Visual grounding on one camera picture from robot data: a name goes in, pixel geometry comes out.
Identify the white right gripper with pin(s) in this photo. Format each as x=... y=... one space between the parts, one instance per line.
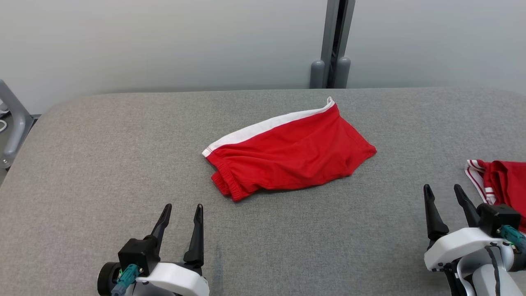
x=456 y=246

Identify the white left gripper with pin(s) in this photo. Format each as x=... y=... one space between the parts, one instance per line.
x=176 y=279

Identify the red Bulls jersey white sleeves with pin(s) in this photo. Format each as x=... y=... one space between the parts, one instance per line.
x=509 y=185

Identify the red shorts with white band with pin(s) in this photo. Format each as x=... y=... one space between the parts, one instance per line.
x=296 y=152

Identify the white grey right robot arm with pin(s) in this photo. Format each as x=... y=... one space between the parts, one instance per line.
x=485 y=279

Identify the grey metal desk leg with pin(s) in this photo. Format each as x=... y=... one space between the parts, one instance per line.
x=18 y=127

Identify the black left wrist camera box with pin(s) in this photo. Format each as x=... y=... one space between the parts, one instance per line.
x=137 y=255

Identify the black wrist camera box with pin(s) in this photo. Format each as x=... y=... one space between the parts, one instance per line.
x=499 y=218
x=137 y=255

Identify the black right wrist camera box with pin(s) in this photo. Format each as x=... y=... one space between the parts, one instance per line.
x=499 y=218

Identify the dark grey partition post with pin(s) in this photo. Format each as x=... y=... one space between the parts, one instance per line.
x=331 y=41

